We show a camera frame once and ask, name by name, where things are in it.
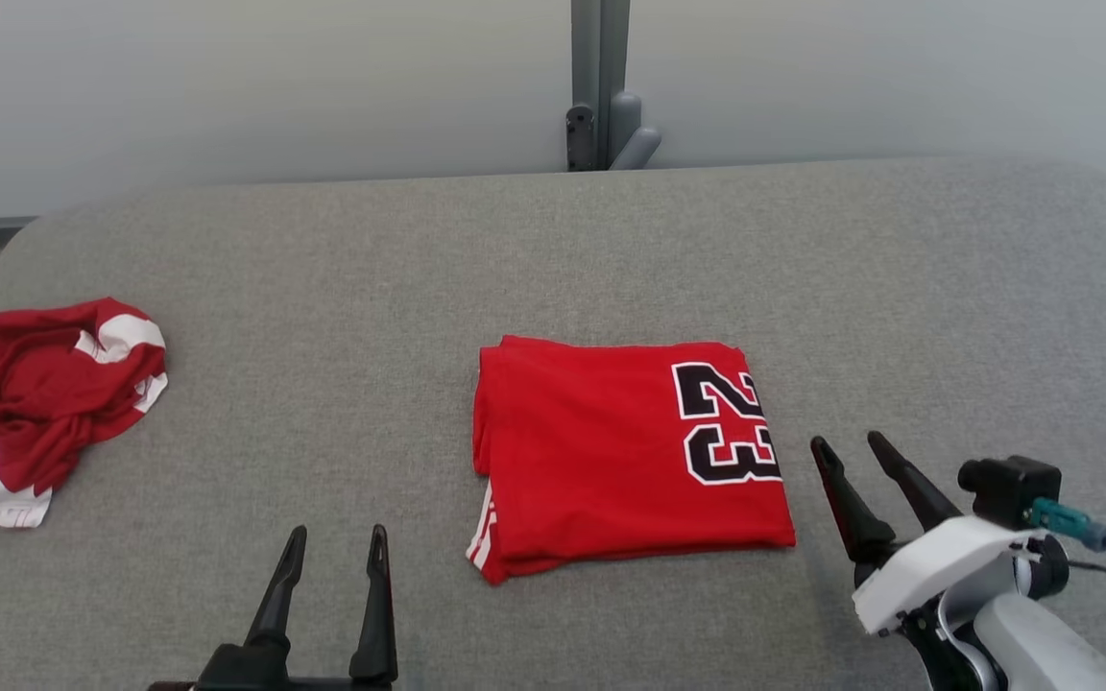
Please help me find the red white jersey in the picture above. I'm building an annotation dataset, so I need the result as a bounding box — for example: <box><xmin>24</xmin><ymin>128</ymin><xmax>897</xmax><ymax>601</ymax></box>
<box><xmin>0</xmin><ymin>298</ymin><xmax>170</xmax><ymax>530</ymax></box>

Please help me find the teal right camera plug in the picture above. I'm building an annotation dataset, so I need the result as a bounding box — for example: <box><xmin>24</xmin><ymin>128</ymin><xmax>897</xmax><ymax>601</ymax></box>
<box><xmin>1028</xmin><ymin>497</ymin><xmax>1106</xmax><ymax>554</ymax></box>

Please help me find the grey fabric sofa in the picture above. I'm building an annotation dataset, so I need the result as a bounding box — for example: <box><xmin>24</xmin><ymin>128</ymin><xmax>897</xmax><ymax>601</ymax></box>
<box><xmin>0</xmin><ymin>158</ymin><xmax>1106</xmax><ymax>691</ymax></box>

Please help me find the red jersey number 23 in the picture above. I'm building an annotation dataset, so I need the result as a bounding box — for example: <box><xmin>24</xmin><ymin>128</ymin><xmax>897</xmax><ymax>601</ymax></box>
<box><xmin>465</xmin><ymin>335</ymin><xmax>798</xmax><ymax>586</ymax></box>

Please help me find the grey rounded post bracket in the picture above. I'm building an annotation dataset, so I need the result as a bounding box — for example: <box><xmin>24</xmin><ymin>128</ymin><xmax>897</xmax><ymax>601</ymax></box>
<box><xmin>608</xmin><ymin>91</ymin><xmax>662</xmax><ymax>171</ymax></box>

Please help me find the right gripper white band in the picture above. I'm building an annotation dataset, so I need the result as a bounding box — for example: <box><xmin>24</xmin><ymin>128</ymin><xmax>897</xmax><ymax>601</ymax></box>
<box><xmin>809</xmin><ymin>431</ymin><xmax>1044</xmax><ymax>637</ymax></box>

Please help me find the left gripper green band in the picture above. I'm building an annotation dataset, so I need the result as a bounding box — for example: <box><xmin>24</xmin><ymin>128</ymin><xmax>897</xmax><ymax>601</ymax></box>
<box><xmin>148</xmin><ymin>524</ymin><xmax>399</xmax><ymax>691</ymax></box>

